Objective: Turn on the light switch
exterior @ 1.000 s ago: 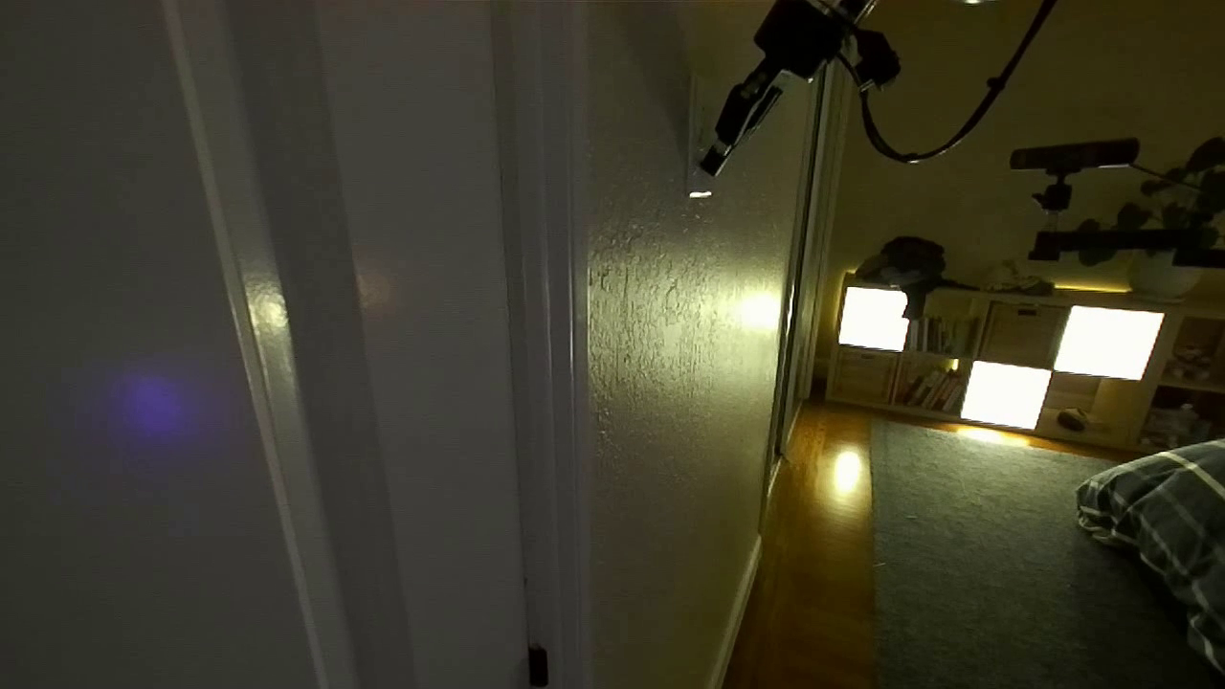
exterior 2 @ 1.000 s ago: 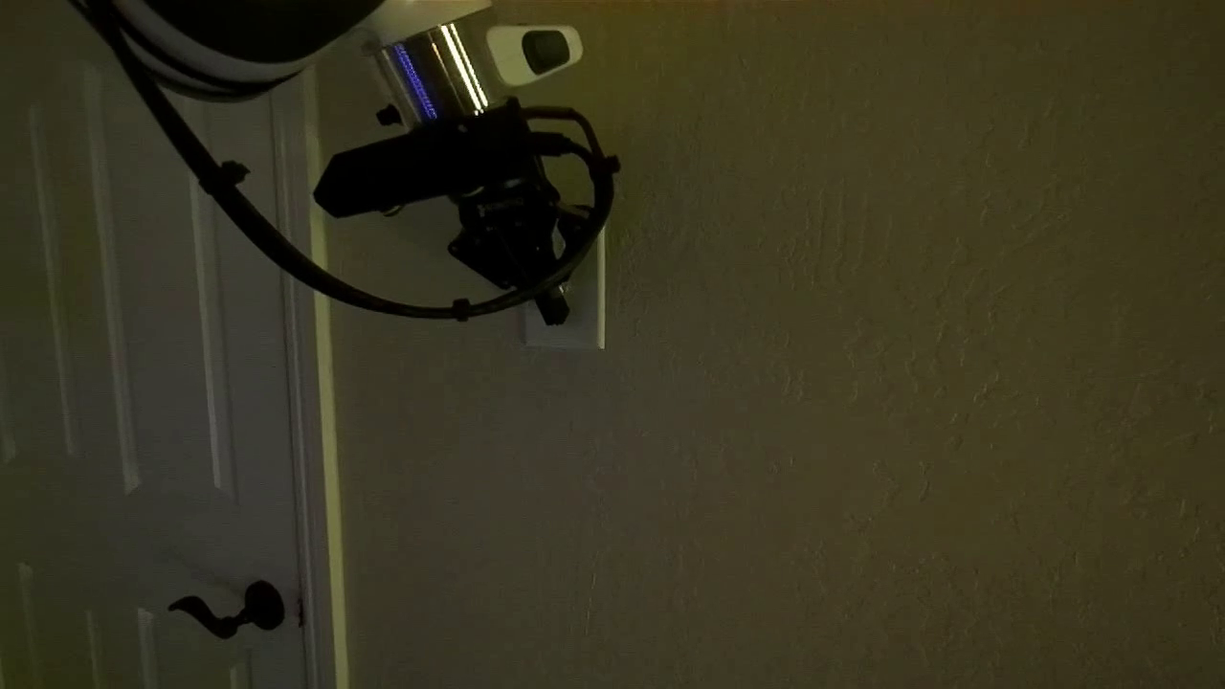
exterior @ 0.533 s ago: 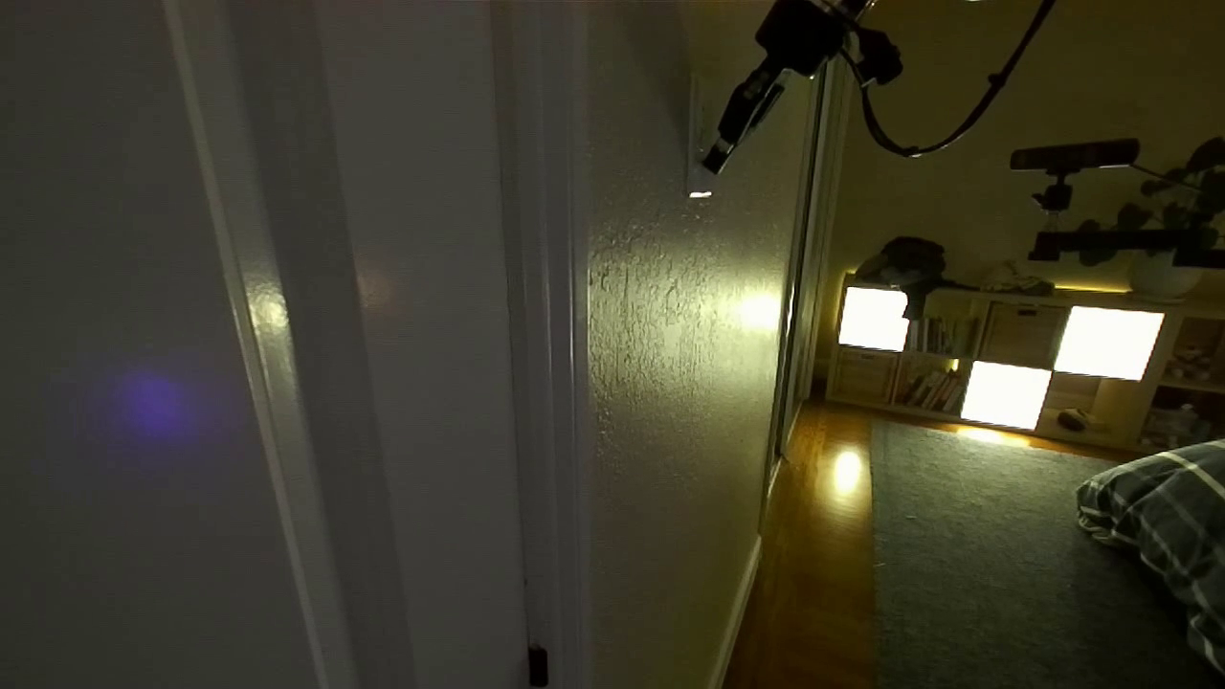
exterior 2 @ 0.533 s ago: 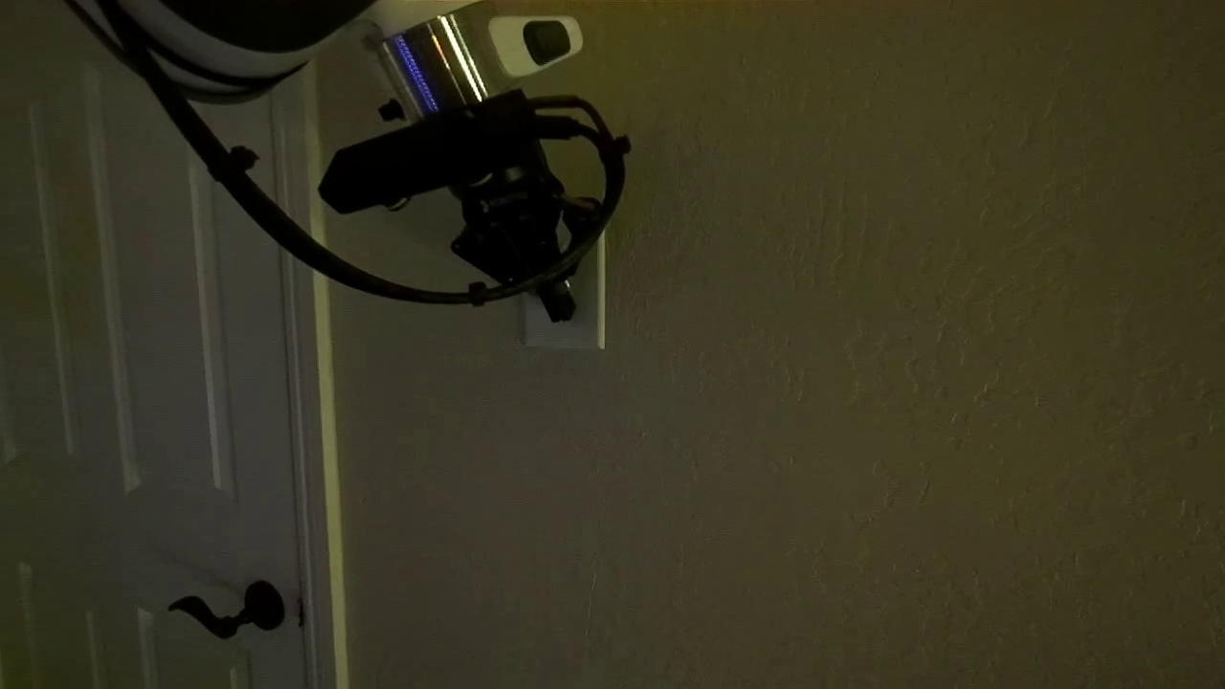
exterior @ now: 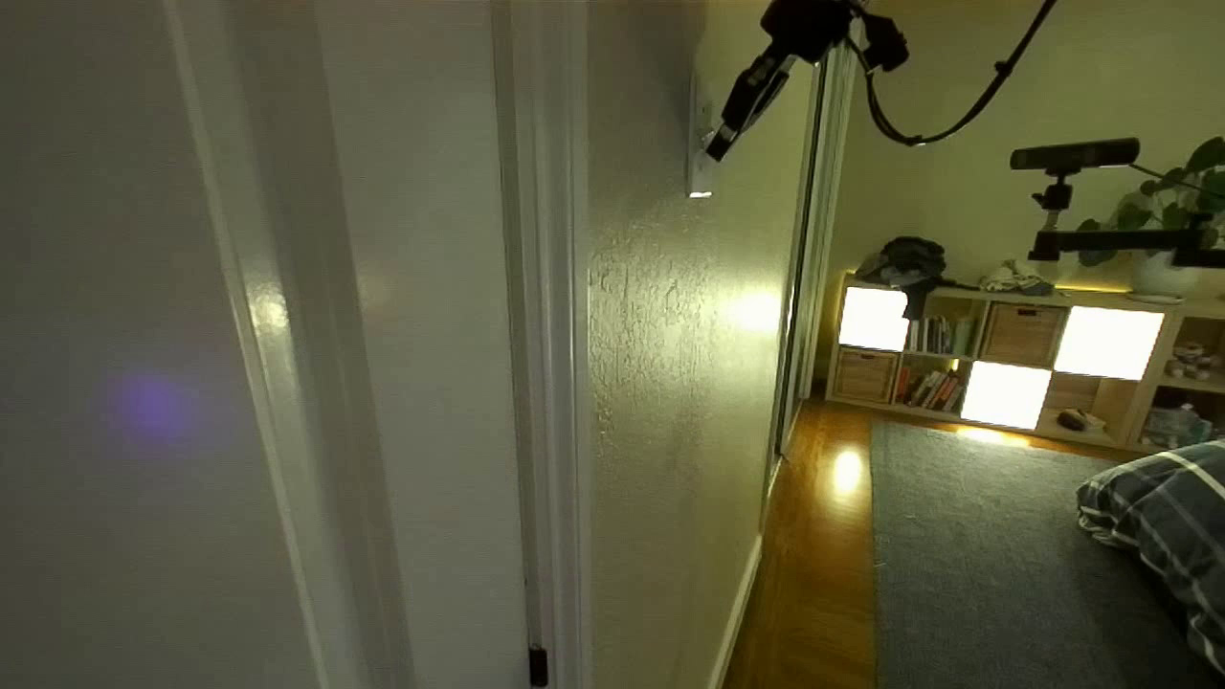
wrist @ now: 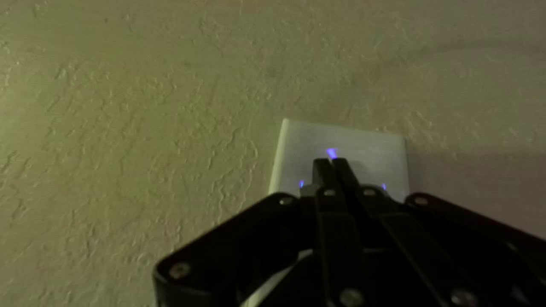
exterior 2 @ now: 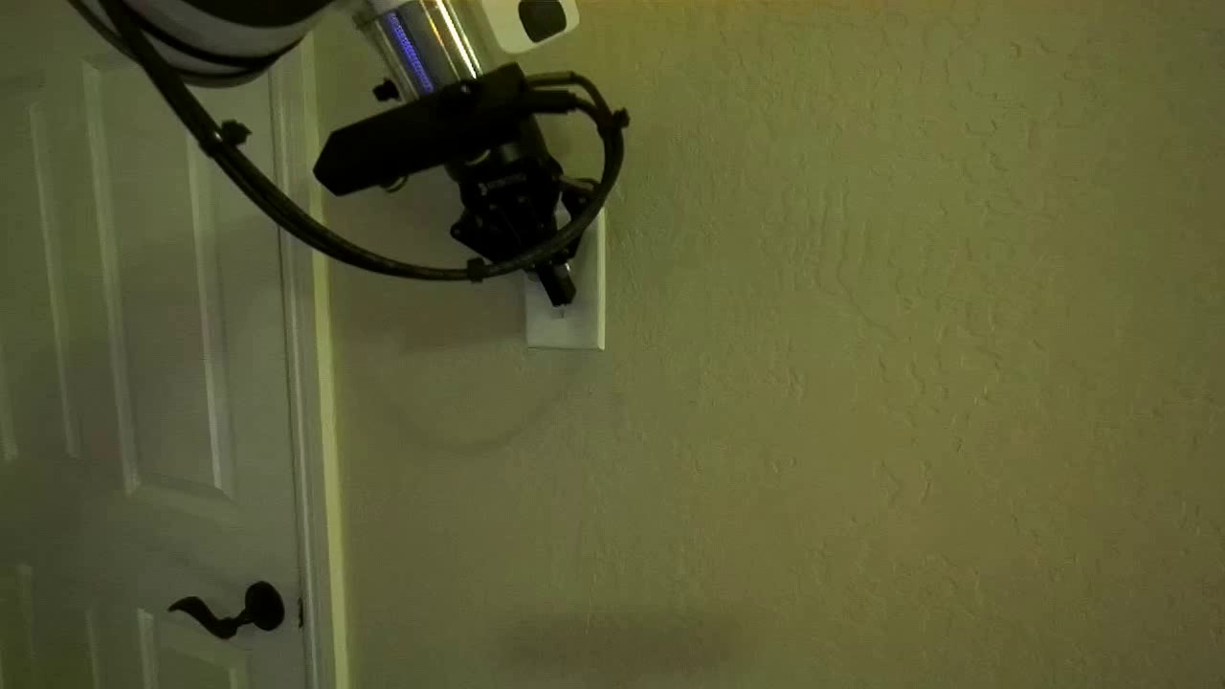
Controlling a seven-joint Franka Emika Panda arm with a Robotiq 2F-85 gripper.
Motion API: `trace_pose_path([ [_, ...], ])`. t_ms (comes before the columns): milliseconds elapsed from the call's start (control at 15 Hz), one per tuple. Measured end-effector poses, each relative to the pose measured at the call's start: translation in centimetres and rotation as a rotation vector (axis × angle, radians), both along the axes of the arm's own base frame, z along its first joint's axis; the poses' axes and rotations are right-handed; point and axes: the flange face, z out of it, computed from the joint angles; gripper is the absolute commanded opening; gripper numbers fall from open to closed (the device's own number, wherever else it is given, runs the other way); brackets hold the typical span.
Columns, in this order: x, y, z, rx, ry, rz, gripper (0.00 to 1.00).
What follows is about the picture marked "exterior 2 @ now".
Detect black cable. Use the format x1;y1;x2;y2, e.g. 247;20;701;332
95;0;635;289

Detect black door handle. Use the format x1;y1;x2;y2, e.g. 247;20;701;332
163;579;290;642

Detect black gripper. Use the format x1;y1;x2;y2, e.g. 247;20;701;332
447;134;581;311

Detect white light switch plate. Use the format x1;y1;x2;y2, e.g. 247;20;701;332
520;207;611;358

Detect white panelled door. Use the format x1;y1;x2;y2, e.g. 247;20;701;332
0;36;315;689

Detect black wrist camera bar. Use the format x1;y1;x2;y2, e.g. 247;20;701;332
308;60;543;198

